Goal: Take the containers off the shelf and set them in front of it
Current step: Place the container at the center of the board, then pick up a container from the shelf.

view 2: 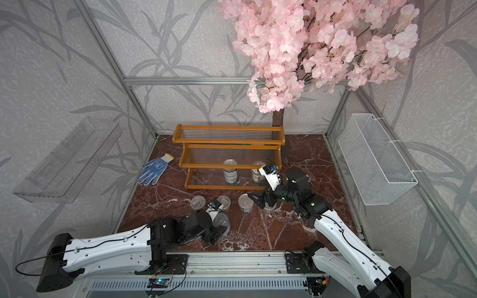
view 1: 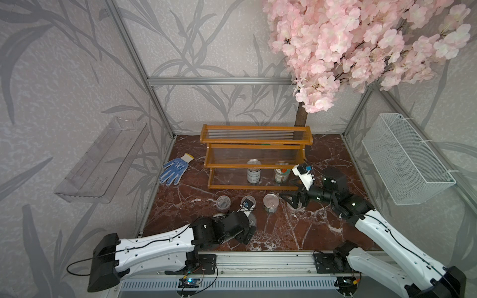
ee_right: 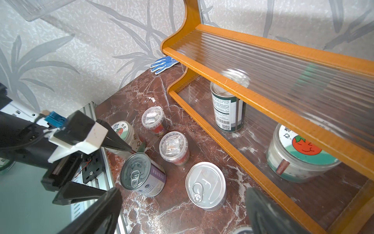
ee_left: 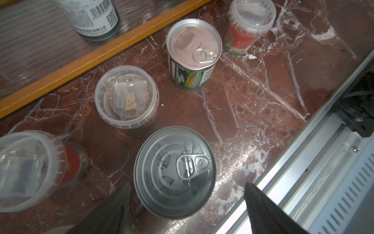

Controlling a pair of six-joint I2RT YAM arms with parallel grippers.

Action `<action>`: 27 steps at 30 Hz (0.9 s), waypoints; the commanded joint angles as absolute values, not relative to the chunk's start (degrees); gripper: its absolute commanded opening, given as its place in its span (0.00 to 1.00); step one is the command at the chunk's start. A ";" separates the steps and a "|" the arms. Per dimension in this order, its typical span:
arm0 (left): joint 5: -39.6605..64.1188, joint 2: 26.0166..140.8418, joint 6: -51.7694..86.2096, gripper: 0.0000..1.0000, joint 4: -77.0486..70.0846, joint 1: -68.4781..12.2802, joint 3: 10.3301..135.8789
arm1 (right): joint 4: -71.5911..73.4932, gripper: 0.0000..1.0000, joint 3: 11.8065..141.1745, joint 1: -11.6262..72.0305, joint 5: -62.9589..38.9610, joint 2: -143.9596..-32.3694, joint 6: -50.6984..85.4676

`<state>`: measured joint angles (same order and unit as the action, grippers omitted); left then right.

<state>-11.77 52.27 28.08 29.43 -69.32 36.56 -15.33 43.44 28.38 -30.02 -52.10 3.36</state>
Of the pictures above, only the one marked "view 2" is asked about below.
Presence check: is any silver tin can green label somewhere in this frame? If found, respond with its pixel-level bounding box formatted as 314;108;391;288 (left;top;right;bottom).
237;194;255;214

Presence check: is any tin can purple label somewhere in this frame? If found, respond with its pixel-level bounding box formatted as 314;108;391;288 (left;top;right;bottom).
212;212;231;237

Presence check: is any jar red green label bottom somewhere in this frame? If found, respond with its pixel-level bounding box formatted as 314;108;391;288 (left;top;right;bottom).
251;161;266;185

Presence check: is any clear seed jar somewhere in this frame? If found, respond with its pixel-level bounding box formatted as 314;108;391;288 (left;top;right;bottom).
190;196;206;211
217;196;231;212

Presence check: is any tall can green white label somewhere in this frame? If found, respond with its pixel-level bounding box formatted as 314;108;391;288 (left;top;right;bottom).
223;159;239;185

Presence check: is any orange wooden three-tier shelf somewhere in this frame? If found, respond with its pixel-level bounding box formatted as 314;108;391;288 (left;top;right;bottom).
173;124;285;191

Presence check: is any clear seed jar shelf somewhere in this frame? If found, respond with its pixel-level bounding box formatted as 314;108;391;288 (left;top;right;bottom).
263;202;277;213

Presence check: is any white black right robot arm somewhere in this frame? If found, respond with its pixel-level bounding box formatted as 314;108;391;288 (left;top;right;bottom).
248;163;411;298

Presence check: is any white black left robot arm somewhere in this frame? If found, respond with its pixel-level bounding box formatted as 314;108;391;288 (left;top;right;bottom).
36;208;229;293

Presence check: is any green circuit board left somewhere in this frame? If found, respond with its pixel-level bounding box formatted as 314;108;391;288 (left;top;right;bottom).
147;278;170;289

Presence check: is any brown tree trunk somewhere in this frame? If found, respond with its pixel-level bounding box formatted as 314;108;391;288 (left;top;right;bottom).
272;109;284;127

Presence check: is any blue white work glove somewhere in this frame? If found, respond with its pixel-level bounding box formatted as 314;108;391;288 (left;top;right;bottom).
137;153;175;186

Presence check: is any pink blossom tree crown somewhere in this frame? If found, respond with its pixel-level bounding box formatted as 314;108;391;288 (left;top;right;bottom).
220;1;420;113

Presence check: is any aluminium horizontal back bar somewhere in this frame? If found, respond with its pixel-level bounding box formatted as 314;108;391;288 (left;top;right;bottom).
124;77;250;86

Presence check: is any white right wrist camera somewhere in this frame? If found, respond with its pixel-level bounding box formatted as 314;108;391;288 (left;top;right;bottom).
258;163;282;191

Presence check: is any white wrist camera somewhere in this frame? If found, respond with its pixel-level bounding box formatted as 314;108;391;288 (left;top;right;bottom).
206;199;223;221
258;163;282;191

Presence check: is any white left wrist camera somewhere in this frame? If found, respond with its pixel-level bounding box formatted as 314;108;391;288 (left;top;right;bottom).
206;199;223;221

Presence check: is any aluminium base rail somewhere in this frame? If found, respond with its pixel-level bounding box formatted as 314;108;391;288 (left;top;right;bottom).
63;252;323;279

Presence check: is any circuit board right with wires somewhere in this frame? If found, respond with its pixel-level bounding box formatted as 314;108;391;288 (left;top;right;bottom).
303;277;329;298

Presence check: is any white wire mesh basket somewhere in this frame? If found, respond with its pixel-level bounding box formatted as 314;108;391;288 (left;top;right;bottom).
338;113;418;206

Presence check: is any aluminium frame post right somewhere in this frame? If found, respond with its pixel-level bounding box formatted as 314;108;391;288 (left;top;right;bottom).
325;88;350;138

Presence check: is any aluminium frame post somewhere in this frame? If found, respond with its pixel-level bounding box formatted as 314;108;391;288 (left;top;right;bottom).
325;88;350;138
73;0;158;138

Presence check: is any clear acrylic wall shelf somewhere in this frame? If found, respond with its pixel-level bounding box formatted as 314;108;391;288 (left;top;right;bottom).
13;117;122;204

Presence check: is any aluminium frame post left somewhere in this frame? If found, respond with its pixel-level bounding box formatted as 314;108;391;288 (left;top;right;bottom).
73;0;158;138

